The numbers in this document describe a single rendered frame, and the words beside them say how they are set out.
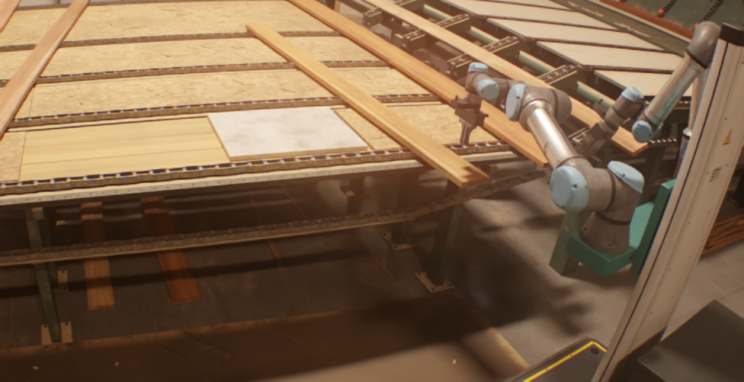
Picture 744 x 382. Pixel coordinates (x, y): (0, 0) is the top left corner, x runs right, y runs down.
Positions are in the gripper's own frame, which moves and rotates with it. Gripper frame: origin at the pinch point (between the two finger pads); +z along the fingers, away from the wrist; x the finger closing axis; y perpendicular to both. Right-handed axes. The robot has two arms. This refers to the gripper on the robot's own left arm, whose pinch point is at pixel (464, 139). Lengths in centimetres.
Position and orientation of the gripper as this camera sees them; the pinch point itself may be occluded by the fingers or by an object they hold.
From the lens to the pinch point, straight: 249.4
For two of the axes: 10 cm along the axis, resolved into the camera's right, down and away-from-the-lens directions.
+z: -1.4, 8.9, 4.2
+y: 8.4, -1.2, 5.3
